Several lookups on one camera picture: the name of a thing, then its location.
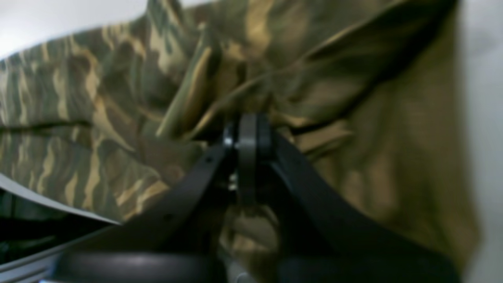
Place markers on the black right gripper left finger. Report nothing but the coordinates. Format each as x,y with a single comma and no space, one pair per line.
175,241

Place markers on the camouflage T-shirt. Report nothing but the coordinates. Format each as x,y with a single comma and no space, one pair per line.
107,119

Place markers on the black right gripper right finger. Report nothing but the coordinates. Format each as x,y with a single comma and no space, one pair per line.
323,239

